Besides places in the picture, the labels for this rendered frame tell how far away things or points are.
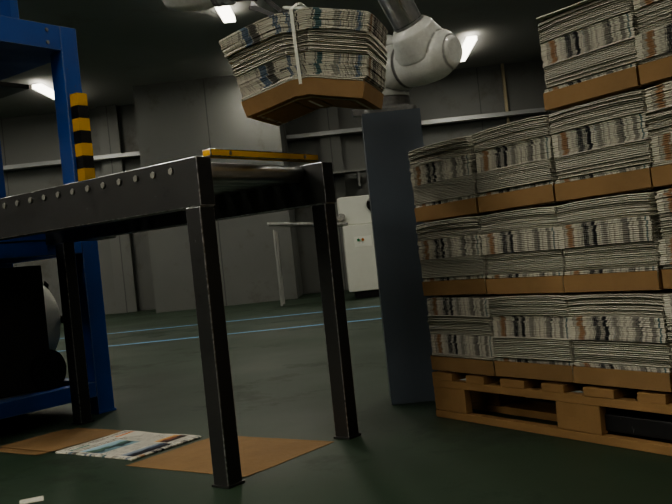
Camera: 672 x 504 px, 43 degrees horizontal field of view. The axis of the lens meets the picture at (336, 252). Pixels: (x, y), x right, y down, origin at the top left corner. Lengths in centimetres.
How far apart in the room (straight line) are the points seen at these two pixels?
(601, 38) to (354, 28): 61
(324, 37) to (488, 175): 58
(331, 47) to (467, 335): 91
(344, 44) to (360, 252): 769
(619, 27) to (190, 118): 1006
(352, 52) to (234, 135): 952
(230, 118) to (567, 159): 978
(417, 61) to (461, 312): 86
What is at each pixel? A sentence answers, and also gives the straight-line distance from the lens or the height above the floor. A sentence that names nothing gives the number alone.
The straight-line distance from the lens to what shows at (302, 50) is 228.
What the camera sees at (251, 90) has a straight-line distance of 231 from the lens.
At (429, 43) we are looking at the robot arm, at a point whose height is 118.
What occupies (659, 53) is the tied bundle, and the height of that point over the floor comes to 89.
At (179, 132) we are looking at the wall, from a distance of 1187.
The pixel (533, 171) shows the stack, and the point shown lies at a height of 69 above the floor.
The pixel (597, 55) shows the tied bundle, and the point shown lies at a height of 93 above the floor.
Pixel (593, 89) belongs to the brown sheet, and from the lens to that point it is 214.
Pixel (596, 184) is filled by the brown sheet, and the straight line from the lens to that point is 213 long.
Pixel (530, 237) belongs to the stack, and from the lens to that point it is 228.
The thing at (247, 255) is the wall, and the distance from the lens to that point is 1160.
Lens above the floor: 53
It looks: level
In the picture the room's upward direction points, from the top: 6 degrees counter-clockwise
